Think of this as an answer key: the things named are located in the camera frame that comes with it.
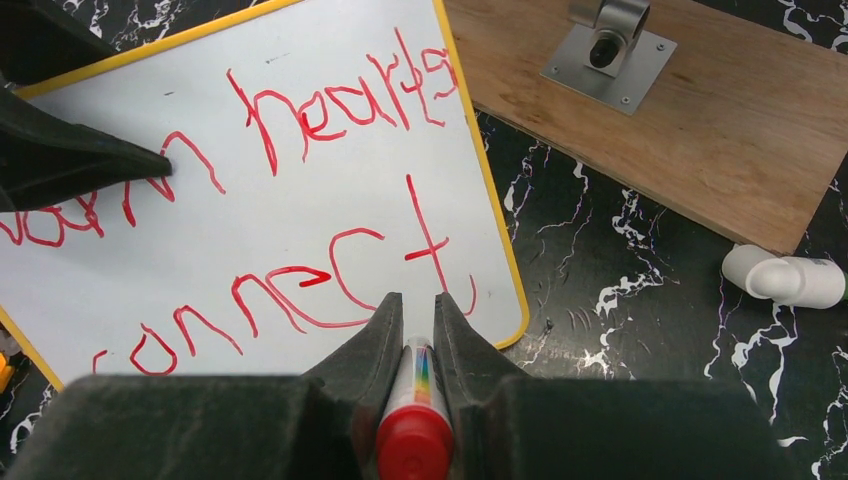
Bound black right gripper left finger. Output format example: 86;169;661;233
8;293;404;479

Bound wooden board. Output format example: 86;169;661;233
446;1;847;253

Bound orange framed whiteboard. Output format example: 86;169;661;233
1;1;529;387

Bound white and green pipe fitting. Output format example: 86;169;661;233
721;244;847;309

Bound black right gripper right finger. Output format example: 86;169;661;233
433;293;797;479

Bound orange handled pliers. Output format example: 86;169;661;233
0;353;15;394

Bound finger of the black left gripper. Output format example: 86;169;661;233
1;89;173;212

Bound metal bracket on board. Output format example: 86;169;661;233
541;0;677;116

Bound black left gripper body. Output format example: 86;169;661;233
1;0;117;85

